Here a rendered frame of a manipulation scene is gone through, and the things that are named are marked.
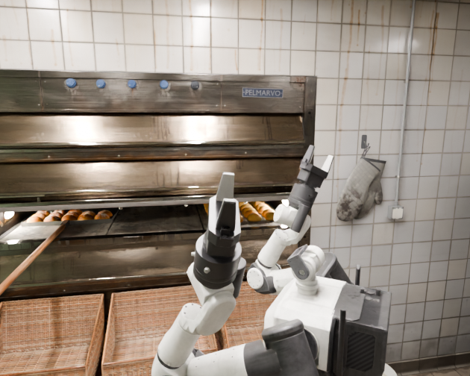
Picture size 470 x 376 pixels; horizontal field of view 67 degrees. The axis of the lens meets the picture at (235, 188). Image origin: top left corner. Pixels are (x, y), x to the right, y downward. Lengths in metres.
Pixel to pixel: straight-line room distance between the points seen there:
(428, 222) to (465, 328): 0.95
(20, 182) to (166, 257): 0.90
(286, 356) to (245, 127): 1.52
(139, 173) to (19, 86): 0.75
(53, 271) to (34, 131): 0.79
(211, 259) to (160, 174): 1.45
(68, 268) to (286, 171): 1.40
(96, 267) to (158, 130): 0.87
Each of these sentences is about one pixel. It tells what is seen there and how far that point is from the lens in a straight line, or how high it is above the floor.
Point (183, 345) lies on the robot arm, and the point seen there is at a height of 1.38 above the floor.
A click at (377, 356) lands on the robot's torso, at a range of 0.95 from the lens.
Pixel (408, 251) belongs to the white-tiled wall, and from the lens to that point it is 2.74.
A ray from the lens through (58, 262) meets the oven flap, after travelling 2.30.
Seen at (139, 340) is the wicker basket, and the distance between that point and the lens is 2.30.
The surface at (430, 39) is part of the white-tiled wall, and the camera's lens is 2.64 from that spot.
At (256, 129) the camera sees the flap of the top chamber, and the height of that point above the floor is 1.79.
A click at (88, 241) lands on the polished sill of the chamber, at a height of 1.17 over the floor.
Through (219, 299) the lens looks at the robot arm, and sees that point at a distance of 0.72.
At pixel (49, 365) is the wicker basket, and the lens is 2.28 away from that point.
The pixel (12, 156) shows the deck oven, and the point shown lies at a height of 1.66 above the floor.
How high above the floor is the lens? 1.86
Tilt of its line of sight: 11 degrees down
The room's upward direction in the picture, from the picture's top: straight up
